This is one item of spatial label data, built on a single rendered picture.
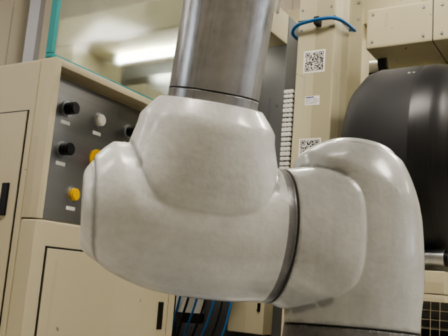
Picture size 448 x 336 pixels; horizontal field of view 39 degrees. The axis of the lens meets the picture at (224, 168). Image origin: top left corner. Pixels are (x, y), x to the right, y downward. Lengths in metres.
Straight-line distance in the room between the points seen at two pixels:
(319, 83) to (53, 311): 1.08
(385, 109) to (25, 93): 0.91
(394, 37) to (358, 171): 1.62
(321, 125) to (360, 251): 1.34
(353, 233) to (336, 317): 0.09
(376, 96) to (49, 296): 0.99
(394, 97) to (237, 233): 1.17
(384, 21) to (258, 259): 1.77
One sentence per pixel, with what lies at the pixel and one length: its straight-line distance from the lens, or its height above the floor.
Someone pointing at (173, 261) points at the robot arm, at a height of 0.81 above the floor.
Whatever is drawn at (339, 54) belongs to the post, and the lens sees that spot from 2.11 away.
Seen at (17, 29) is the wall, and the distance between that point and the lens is 5.38.
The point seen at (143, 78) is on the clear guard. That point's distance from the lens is 1.78.
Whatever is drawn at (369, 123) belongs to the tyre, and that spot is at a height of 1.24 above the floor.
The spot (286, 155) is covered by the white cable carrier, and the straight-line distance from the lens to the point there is 2.05.
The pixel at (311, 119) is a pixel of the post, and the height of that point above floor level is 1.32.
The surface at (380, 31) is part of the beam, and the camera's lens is 2.34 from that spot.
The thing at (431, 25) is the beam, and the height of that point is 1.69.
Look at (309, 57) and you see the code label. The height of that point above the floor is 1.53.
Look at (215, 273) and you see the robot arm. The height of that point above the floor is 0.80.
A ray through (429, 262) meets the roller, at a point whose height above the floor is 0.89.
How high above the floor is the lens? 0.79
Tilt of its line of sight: 10 degrees up
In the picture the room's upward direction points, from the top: 4 degrees clockwise
